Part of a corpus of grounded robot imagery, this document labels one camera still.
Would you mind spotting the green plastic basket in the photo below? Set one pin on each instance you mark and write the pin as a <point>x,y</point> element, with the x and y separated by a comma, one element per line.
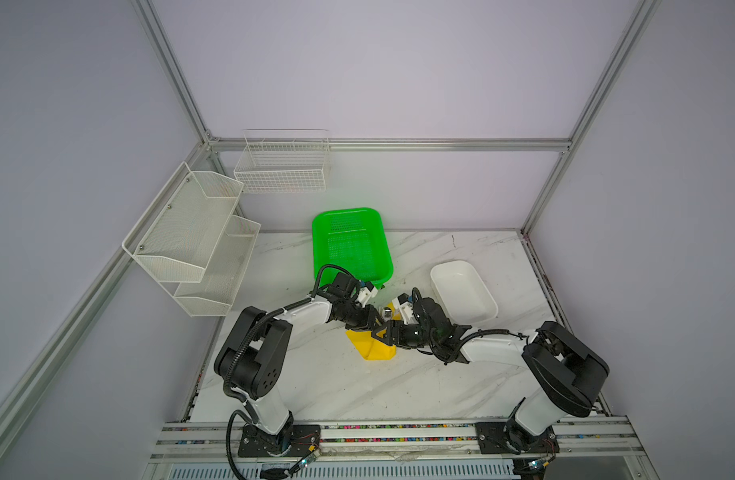
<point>355,240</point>

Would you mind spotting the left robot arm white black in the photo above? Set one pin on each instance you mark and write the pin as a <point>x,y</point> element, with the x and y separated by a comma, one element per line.
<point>251,361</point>

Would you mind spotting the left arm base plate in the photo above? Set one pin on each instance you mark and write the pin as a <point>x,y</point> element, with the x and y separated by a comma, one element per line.
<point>277,444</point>

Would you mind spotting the white mesh two-tier shelf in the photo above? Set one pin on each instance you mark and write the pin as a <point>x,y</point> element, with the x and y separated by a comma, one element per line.
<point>194,243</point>

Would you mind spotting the aluminium front rail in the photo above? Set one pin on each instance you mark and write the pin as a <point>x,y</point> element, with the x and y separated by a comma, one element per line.
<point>399,440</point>

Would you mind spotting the white rectangular dish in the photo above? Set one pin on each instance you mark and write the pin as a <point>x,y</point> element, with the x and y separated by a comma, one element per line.
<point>463,293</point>

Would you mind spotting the white wire basket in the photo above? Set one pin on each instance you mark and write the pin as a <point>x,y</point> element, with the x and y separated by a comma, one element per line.
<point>284,161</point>

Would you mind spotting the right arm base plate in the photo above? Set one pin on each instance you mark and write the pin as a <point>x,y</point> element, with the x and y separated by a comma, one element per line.
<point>506,437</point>

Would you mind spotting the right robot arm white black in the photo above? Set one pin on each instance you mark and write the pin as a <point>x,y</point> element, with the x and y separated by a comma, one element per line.
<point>569,374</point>

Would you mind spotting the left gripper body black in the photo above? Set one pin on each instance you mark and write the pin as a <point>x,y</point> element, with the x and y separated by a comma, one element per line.
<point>357,318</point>

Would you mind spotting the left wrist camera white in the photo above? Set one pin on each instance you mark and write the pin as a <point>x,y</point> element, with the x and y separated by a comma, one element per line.
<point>367,292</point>

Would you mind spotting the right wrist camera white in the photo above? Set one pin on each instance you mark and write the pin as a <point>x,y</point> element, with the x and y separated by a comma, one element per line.
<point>403,309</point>

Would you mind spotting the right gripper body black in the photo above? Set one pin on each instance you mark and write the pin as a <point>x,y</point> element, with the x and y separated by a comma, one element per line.
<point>410,335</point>

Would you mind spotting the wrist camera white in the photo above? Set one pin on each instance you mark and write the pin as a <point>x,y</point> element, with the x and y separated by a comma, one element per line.
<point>403,309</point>
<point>367,292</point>

